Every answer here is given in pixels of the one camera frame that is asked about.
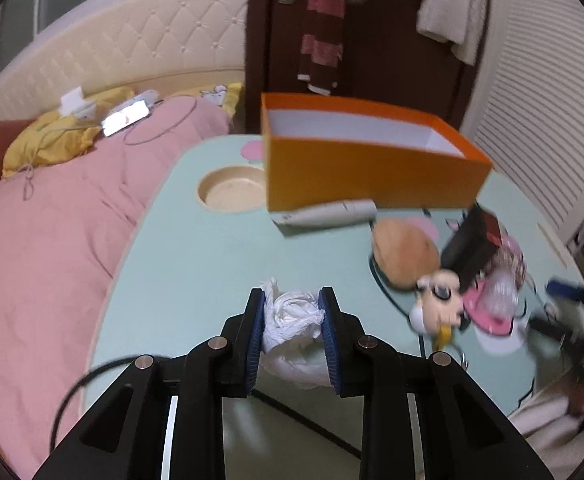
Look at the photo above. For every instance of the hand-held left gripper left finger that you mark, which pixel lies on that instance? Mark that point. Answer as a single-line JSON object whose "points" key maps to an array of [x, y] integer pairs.
{"points": [[256, 342]]}

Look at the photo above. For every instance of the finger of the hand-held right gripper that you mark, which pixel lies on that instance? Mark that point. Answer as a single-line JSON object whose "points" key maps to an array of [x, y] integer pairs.
{"points": [[564, 290], [549, 327]]}

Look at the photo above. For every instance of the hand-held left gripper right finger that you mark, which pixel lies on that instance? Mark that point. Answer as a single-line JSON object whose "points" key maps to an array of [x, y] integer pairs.
{"points": [[330, 342]]}

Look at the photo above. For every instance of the white tissue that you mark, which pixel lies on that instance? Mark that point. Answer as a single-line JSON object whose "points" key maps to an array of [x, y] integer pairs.
{"points": [[292, 320]]}

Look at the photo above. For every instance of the pink translucent plastic toy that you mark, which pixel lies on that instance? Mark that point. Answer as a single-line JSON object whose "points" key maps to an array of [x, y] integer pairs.
{"points": [[497, 296]]}

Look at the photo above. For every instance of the dark brown small carton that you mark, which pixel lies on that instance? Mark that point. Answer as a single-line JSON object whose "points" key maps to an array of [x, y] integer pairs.
{"points": [[466, 250]]}

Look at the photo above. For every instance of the orange cardboard box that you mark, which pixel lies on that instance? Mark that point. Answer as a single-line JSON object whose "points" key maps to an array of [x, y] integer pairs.
{"points": [[371, 180]]}

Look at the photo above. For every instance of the light green desktop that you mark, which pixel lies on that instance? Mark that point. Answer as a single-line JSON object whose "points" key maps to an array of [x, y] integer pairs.
{"points": [[197, 260]]}

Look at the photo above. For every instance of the cartoon dog plush toy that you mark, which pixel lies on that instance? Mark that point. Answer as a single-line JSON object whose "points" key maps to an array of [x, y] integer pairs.
{"points": [[439, 301]]}

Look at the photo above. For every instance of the brown round plush toy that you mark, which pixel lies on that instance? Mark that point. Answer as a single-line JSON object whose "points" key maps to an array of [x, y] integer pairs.
{"points": [[404, 252]]}

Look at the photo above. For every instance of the white remote control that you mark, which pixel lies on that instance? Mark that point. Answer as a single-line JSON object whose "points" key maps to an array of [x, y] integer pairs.
{"points": [[322, 215]]}

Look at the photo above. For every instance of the white louvered closet door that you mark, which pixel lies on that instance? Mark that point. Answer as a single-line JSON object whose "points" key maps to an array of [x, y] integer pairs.
{"points": [[546, 110]]}

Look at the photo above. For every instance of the pink blanket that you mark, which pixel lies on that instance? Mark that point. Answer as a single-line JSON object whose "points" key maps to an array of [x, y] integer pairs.
{"points": [[47, 260]]}

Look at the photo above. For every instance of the smartphone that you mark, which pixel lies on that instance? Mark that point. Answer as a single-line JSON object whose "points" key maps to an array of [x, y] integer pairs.
{"points": [[124, 119]]}

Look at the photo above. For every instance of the white power strip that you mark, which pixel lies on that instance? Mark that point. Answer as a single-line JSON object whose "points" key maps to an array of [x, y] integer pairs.
{"points": [[144, 96]]}

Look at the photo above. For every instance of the yellow blanket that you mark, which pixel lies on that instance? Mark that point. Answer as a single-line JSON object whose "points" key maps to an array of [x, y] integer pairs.
{"points": [[47, 141]]}

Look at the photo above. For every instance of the white towel on door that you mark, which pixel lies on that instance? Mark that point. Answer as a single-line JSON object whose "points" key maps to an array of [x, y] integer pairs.
{"points": [[451, 15]]}

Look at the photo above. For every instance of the maroon pink striped scarf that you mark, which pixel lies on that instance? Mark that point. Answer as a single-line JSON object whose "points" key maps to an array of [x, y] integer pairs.
{"points": [[322, 45]]}

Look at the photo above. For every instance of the white charger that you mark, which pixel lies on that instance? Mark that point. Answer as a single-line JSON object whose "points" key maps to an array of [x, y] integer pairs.
{"points": [[74, 101]]}

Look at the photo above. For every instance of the dark brown wooden door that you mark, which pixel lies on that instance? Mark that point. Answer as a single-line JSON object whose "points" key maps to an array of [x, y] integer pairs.
{"points": [[386, 35]]}

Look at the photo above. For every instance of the cream tufted headboard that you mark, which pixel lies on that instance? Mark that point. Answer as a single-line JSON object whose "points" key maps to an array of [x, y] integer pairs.
{"points": [[122, 45]]}

